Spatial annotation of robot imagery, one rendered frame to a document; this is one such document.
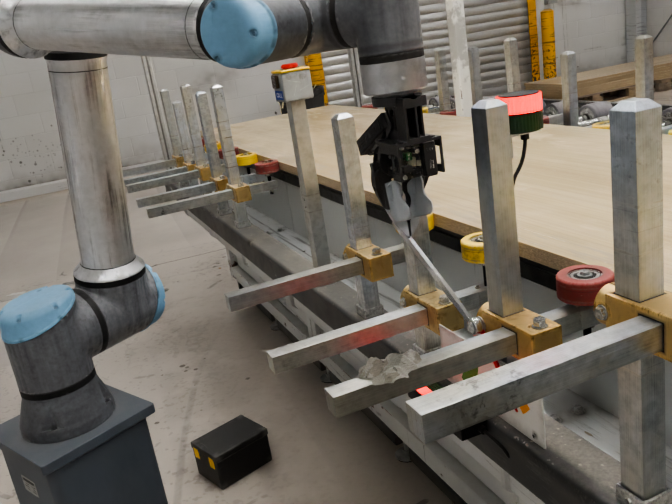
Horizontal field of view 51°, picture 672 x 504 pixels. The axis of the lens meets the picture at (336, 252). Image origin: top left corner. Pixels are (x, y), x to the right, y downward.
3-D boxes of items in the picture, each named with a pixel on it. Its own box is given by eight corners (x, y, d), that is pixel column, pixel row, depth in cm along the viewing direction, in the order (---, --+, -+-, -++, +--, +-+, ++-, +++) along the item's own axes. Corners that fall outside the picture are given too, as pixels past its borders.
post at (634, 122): (643, 516, 82) (635, 103, 68) (621, 500, 85) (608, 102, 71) (666, 505, 83) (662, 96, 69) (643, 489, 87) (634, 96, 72)
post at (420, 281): (431, 395, 129) (399, 135, 115) (421, 387, 132) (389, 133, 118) (447, 389, 130) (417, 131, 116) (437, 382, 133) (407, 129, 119)
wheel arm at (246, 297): (232, 316, 133) (227, 295, 132) (227, 311, 136) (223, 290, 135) (431, 258, 147) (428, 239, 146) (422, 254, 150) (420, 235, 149)
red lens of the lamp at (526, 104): (514, 116, 91) (513, 98, 91) (487, 113, 97) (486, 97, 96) (552, 107, 93) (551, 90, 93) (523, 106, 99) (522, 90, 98)
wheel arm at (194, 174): (129, 195, 267) (126, 184, 265) (127, 194, 270) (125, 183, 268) (238, 171, 281) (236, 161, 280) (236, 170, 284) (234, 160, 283)
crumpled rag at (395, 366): (373, 391, 87) (371, 374, 86) (350, 370, 93) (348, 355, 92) (435, 369, 90) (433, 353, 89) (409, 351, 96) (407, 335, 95)
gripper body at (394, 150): (399, 188, 97) (388, 99, 93) (372, 180, 104) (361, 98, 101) (447, 176, 99) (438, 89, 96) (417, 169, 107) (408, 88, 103)
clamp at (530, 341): (534, 369, 94) (531, 335, 93) (476, 336, 106) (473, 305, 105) (567, 356, 96) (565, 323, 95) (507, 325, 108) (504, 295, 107)
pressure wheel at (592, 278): (585, 361, 99) (582, 285, 96) (548, 342, 106) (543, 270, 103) (629, 344, 102) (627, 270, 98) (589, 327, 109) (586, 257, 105)
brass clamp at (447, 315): (436, 337, 118) (433, 309, 116) (398, 313, 130) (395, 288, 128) (468, 327, 120) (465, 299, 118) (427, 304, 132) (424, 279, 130)
